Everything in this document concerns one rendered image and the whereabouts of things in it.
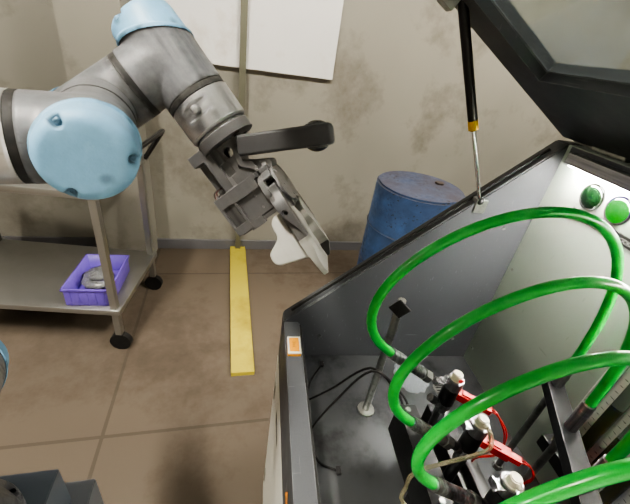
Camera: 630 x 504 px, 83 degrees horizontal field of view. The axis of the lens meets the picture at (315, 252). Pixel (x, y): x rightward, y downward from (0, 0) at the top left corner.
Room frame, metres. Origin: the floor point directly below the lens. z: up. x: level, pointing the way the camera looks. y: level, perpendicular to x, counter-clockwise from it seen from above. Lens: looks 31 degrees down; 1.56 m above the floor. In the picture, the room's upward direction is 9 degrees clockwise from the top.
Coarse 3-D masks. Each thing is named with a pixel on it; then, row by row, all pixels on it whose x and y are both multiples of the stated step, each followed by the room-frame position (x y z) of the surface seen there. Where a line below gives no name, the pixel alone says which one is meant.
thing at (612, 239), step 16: (528, 208) 0.42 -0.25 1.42; (544, 208) 0.41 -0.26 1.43; (560, 208) 0.42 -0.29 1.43; (480, 224) 0.40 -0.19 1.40; (496, 224) 0.40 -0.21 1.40; (592, 224) 0.42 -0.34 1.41; (608, 224) 0.43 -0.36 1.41; (448, 240) 0.39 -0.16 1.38; (608, 240) 0.43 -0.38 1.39; (416, 256) 0.39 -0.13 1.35; (400, 272) 0.38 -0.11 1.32; (384, 288) 0.38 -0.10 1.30; (608, 304) 0.45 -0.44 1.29; (368, 320) 0.38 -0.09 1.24; (592, 336) 0.45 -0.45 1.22; (384, 352) 0.38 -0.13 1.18; (576, 352) 0.45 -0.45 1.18
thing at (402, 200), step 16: (384, 176) 2.28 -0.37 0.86; (400, 176) 2.34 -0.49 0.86; (416, 176) 2.40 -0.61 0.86; (432, 176) 2.46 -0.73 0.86; (384, 192) 2.08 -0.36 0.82; (400, 192) 2.02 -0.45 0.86; (416, 192) 2.07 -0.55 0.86; (432, 192) 2.11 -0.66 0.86; (448, 192) 2.16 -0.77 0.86; (384, 208) 2.05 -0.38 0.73; (400, 208) 1.98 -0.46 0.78; (416, 208) 1.94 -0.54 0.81; (432, 208) 1.94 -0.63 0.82; (368, 224) 2.17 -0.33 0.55; (384, 224) 2.02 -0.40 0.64; (400, 224) 1.96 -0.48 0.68; (416, 224) 1.94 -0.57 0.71; (368, 240) 2.11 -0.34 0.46; (384, 240) 2.00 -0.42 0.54; (368, 256) 2.07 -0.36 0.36
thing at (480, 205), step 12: (468, 12) 0.73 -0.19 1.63; (468, 24) 0.73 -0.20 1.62; (468, 36) 0.73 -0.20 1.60; (468, 48) 0.73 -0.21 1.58; (468, 60) 0.73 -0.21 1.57; (468, 72) 0.73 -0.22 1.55; (468, 84) 0.73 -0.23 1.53; (468, 96) 0.73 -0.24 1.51; (468, 108) 0.73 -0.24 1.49; (468, 120) 0.74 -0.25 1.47; (480, 192) 0.74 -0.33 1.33; (480, 204) 0.74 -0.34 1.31
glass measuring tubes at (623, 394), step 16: (608, 368) 0.46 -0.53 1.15; (624, 384) 0.43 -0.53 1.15; (608, 400) 0.43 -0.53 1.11; (624, 400) 0.40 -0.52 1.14; (592, 416) 0.43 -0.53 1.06; (608, 416) 0.40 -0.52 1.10; (624, 416) 0.40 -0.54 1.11; (592, 432) 0.40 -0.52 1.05; (608, 432) 0.40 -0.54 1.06; (624, 432) 0.37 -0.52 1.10; (544, 448) 0.44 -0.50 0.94; (592, 448) 0.40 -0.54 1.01; (608, 448) 0.37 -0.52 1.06; (560, 464) 0.40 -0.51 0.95; (592, 464) 0.37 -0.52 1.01; (608, 496) 0.33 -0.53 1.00; (624, 496) 0.33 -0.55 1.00
